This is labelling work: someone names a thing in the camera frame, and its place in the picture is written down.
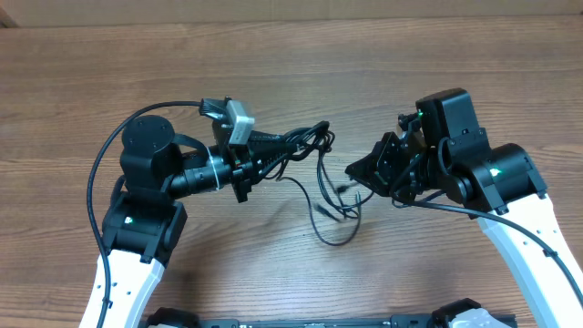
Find thin black USB cable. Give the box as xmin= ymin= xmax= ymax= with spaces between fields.
xmin=277 ymin=149 xmax=375 ymax=248

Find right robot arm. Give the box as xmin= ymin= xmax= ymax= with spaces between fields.
xmin=345 ymin=88 xmax=582 ymax=327

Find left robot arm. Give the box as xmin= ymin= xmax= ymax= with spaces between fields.
xmin=80 ymin=116 xmax=300 ymax=327

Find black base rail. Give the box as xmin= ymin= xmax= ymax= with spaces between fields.
xmin=145 ymin=297 xmax=518 ymax=328

